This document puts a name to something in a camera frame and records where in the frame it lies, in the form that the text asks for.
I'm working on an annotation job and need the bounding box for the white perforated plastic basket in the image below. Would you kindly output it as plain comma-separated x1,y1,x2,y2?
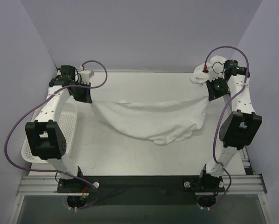
21,102,77,163

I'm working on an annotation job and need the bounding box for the white towel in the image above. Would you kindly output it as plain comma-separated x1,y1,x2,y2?
91,96,209,145
190,56,227,84

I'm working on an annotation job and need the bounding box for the aluminium front rail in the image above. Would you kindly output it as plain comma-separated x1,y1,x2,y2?
16,175,267,196

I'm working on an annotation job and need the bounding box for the crumpled white towel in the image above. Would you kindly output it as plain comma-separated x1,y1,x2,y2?
190,56,227,84

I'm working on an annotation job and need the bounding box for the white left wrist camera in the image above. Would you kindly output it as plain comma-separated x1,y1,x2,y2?
79,69,94,83

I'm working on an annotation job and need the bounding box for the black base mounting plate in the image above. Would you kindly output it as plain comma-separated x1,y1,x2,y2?
57,175,225,207

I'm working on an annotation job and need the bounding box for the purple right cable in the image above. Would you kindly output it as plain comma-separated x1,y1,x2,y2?
196,45,250,208

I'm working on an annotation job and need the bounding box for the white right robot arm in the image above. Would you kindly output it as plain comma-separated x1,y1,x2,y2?
197,60,262,191

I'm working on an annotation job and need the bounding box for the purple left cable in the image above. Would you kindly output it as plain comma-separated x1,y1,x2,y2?
4,60,107,208

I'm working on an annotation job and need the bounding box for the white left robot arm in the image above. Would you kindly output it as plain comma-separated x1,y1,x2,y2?
25,65,94,192

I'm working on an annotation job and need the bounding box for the purple cable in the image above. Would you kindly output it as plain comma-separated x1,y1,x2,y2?
4,60,107,208
196,45,250,208

